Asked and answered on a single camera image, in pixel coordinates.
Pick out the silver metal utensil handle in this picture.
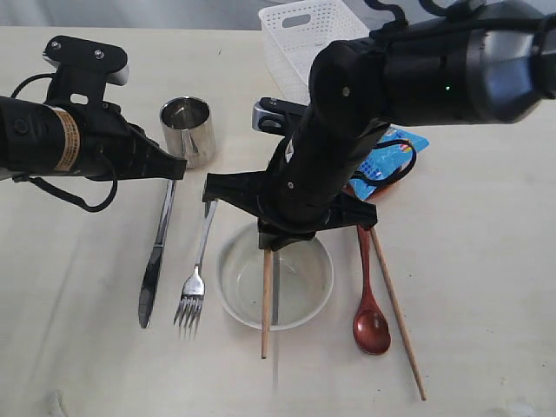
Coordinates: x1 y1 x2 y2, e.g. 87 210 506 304
137 180 176 329

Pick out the blue chips snack bag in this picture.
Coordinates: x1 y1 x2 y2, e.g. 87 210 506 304
349 127 429 201

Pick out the white woven plastic basket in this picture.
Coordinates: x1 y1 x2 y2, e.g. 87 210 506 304
258 1 368 104

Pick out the brown wooden chopstick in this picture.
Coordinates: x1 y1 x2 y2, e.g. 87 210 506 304
261 249 273 360

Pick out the silver metal fork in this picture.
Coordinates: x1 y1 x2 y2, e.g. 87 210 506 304
173 200 218 340

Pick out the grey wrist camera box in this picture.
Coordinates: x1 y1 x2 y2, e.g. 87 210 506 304
43 35 129 108

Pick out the shiny steel cup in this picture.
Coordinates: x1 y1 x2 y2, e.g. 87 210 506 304
159 96 216 169

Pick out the grey-green ceramic bowl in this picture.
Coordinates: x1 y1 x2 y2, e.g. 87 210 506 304
216 223 334 331

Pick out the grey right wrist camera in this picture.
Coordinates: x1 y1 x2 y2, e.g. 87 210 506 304
251 96 307 136

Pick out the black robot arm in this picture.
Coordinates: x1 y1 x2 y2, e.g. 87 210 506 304
1 96 186 182

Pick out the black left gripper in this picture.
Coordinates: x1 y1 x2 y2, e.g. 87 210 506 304
76 104 188 181

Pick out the brown wooden plate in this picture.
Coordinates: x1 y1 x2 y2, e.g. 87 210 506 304
342 179 399 203

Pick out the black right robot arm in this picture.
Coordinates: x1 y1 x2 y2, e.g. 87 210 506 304
202 1 555 250

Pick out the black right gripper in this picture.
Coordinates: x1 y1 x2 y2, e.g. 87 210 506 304
202 105 390 238

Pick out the red-brown wooden spoon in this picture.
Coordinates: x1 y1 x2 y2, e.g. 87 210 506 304
352 226 391 356

